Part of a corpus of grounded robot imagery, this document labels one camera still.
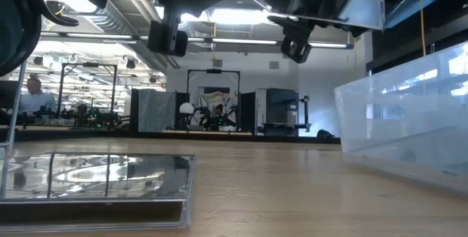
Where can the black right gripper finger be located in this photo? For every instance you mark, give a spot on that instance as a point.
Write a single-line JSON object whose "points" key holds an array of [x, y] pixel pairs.
{"points": [[279, 19]]}

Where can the clear jewel case black tray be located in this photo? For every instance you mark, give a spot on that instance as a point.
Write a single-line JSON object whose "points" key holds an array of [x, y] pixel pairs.
{"points": [[362, 6], [91, 175]]}

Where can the suspended linear ceiling light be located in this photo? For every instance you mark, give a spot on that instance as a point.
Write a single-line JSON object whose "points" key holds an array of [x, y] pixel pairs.
{"points": [[241, 41]]}

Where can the grey black equipment cabinet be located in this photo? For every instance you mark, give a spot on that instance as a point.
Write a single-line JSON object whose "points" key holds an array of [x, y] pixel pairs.
{"points": [[281, 105]]}

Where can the beige backdrop cloth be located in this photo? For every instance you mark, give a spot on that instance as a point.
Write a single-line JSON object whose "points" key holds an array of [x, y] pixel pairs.
{"points": [[214, 98]]}

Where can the black partition panel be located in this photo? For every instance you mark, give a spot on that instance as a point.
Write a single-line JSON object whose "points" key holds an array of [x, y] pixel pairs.
{"points": [[248, 120]]}

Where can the clear plastic bin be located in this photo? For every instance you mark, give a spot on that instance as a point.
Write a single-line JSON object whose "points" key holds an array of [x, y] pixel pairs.
{"points": [[402, 83]]}

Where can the white round background lamp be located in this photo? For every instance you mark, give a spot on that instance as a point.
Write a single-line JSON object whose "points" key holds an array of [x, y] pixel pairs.
{"points": [[186, 108]]}

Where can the background black robot arms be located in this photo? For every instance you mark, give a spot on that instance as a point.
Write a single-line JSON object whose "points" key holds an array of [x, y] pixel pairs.
{"points": [[91, 118], [210, 121]]}

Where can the grey fabric partition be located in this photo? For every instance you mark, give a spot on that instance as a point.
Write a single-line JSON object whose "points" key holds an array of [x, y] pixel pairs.
{"points": [[153, 110]]}

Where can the black background monitor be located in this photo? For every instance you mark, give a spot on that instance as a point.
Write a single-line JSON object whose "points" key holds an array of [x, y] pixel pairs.
{"points": [[7, 94]]}

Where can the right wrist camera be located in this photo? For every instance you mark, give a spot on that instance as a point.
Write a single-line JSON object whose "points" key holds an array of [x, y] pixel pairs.
{"points": [[296, 48]]}

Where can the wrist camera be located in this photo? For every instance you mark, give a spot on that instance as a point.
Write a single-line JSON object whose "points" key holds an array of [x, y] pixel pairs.
{"points": [[296, 48], [164, 39]]}

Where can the wall vent grille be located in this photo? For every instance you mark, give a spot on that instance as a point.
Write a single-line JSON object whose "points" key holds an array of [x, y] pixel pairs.
{"points": [[274, 65], [217, 63]]}

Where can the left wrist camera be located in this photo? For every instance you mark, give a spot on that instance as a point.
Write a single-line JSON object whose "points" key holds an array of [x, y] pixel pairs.
{"points": [[164, 39]]}

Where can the black gantry frame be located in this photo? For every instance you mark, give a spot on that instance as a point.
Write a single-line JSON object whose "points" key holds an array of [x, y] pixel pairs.
{"points": [[87, 64], [214, 71]]}

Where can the black aluminium table frame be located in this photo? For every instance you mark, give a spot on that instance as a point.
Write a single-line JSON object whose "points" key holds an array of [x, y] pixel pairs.
{"points": [[109, 134]]}

